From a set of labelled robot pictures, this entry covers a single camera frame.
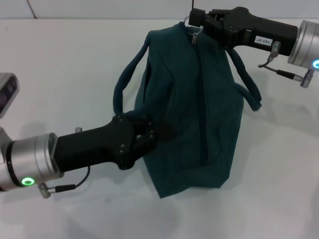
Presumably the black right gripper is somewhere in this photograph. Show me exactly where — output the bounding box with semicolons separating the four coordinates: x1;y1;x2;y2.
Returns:
188;6;299;57

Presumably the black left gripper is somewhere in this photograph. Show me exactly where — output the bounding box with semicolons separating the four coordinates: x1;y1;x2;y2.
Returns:
56;114;175;173

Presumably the dark teal insulated lunch bag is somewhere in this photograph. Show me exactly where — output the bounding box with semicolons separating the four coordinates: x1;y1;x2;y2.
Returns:
113;15;262;199

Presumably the grey right arm cable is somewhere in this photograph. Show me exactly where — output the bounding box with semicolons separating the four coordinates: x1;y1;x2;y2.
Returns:
258;41;308;81

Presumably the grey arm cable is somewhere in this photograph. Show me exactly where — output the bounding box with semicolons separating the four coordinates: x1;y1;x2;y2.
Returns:
258;41;308;81
37;166;91;199

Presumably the grey left arm cable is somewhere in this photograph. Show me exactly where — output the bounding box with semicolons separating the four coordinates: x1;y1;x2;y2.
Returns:
37;166;91;199

